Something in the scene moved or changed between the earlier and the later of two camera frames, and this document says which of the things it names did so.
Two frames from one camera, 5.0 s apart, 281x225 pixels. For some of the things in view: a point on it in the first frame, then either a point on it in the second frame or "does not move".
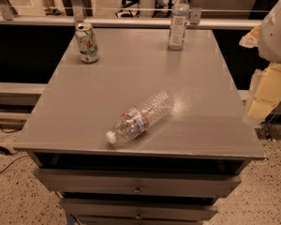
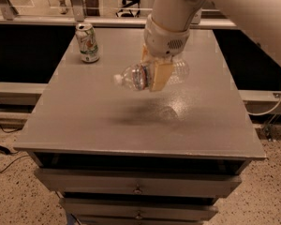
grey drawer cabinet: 172,172 does not move
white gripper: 276,37 -> 163,43
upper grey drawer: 178,183 does not move
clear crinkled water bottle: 139,119 -> 137,76
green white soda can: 86,40 does not move
